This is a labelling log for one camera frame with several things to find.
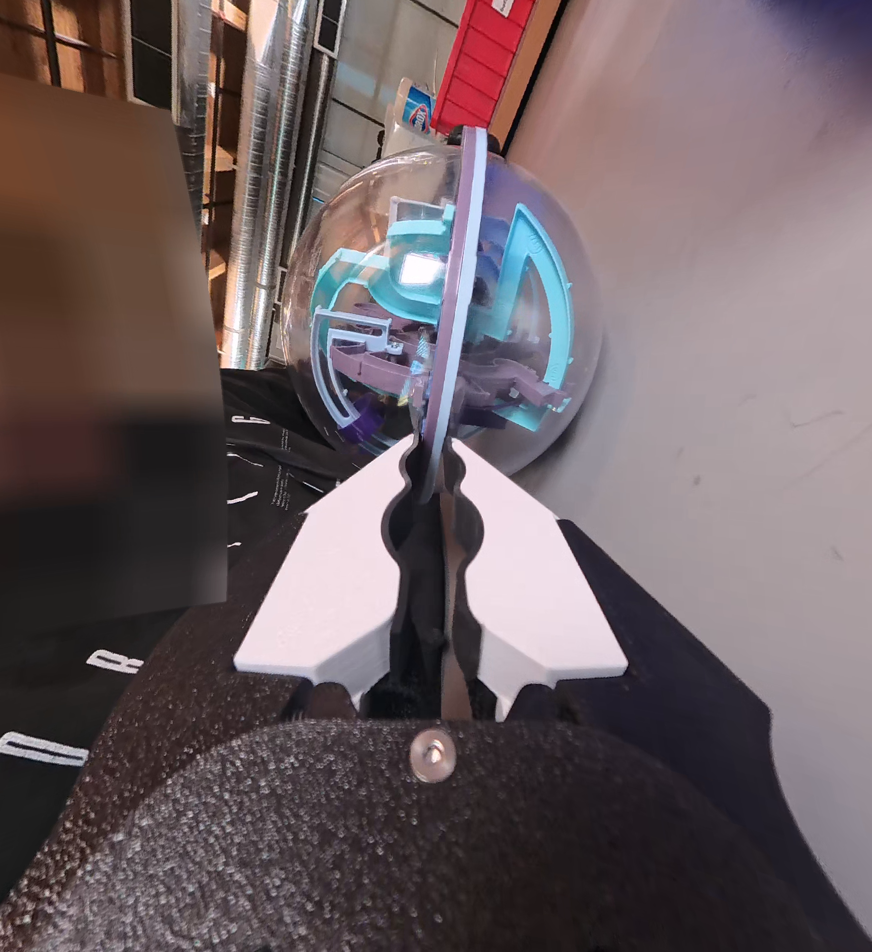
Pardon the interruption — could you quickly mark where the clear maze ball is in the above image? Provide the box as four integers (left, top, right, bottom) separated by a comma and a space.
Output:
286, 126, 605, 507

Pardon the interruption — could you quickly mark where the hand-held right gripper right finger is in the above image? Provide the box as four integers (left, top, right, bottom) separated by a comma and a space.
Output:
448, 439, 629, 717

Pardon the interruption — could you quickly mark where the silver air duct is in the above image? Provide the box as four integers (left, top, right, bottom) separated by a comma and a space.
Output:
220, 0, 311, 370

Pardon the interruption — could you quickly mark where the white wipes canister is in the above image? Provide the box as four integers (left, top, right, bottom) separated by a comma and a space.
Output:
384, 76, 437, 158

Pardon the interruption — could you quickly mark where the red plastic bin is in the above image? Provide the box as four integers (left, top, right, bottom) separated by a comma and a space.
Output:
436, 0, 542, 134

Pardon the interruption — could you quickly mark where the person's black printed hoodie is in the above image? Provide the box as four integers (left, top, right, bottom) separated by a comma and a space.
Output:
0, 368, 348, 924

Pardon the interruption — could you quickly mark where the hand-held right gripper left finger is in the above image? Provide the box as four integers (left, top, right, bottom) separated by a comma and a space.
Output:
234, 437, 417, 719

